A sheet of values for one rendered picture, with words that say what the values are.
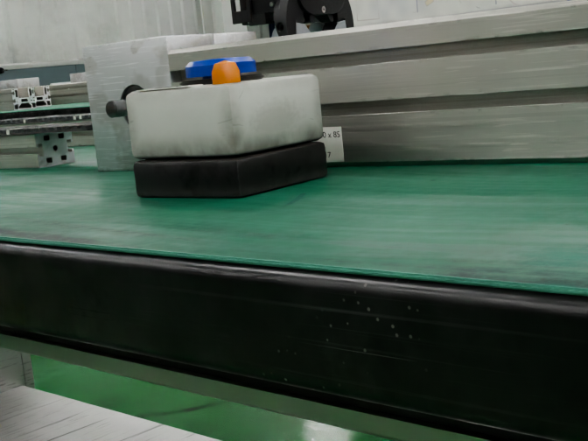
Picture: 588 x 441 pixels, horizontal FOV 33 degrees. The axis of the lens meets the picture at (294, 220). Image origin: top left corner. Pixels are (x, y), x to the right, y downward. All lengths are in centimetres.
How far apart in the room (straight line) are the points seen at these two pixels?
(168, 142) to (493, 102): 18
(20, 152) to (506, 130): 49
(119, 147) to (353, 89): 22
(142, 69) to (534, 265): 47
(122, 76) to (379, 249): 43
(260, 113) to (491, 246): 22
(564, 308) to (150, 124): 33
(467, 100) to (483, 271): 29
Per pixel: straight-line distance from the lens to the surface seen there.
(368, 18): 430
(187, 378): 54
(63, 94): 431
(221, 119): 51
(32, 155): 88
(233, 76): 52
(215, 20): 917
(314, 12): 90
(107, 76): 75
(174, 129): 54
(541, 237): 34
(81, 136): 113
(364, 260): 33
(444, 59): 57
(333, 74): 61
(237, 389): 52
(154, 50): 72
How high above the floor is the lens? 85
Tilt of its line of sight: 9 degrees down
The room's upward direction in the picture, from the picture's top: 6 degrees counter-clockwise
